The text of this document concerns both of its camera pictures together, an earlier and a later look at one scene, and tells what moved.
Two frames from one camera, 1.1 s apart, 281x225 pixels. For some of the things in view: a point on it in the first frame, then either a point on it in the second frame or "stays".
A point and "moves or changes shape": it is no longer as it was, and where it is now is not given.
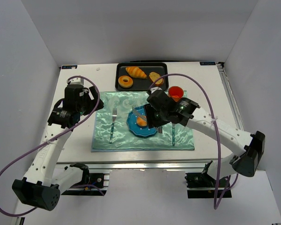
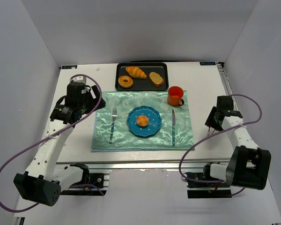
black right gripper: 149,119 → 212,119
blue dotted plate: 144,131 stays
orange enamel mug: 176,93 stays
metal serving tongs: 138,112 moves or changes shape
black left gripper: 91,99 stays
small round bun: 141,122 stays
